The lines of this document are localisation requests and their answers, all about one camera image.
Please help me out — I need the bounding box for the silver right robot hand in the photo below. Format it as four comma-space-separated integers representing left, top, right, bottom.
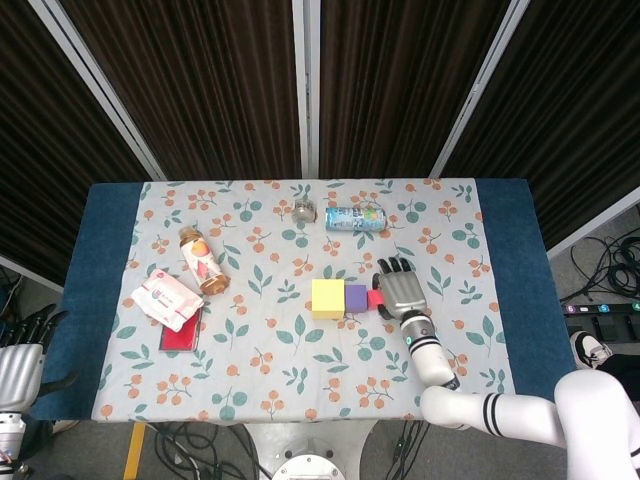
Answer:
375, 256, 431, 321

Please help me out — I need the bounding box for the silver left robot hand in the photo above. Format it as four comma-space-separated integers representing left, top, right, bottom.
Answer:
0, 302, 81, 412

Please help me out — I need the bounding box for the purple cube block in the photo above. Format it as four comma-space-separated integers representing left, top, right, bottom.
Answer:
344, 284, 370, 315

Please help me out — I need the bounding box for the large yellow foam cube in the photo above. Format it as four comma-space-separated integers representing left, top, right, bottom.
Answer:
311, 278, 347, 320

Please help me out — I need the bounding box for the round white robot base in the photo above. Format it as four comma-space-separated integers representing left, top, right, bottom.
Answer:
272, 452, 346, 480

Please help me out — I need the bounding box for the blue printed drink can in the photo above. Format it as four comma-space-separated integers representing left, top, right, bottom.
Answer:
324, 206, 388, 234

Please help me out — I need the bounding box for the dark blue table cover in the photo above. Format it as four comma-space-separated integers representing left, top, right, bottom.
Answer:
29, 178, 576, 424

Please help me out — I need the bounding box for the small clear glass jar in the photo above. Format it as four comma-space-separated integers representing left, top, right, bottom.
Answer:
291, 198, 318, 224

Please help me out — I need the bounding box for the floral fruit print tablecloth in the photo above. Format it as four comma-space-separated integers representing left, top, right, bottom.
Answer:
91, 178, 521, 426

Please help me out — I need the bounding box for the yellow floor tape strip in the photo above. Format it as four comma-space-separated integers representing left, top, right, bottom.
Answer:
123, 423, 147, 480

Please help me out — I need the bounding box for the white pink tissue pack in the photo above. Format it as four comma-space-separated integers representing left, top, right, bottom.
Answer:
130, 268, 205, 333

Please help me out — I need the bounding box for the flat red clear-rimmed case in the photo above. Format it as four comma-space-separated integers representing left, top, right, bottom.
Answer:
158, 305, 204, 354

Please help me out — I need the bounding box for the white black sneaker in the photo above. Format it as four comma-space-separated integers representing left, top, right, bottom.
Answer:
569, 329, 614, 371

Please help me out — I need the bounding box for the dark brown partition panel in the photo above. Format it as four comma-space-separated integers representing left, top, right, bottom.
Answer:
429, 0, 640, 261
0, 0, 166, 301
304, 0, 531, 179
29, 0, 321, 181

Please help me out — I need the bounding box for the amber tea bottle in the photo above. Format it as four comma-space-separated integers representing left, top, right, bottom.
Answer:
178, 225, 231, 297

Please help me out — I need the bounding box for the black trouser leg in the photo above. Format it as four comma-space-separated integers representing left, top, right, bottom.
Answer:
597, 352, 640, 396

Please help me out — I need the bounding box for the black floor cable bundle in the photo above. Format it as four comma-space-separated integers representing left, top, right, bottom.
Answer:
569, 232, 640, 304
389, 419, 431, 480
149, 422, 261, 480

